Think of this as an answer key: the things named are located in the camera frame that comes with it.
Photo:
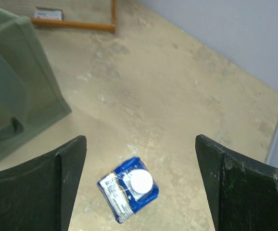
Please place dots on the green canvas tote bag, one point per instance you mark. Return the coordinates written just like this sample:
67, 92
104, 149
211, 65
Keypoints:
30, 97

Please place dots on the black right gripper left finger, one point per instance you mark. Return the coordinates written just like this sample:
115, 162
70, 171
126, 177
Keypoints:
39, 194

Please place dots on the orange wooden shoe rack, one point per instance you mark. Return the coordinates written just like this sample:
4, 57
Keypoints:
111, 28

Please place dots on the blue orange juice carton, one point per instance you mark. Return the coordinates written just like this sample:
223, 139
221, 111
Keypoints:
128, 188

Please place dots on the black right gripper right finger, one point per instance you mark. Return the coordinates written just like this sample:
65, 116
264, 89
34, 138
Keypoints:
242, 193

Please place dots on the small white label packet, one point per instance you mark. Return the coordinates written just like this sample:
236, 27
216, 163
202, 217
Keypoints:
50, 14

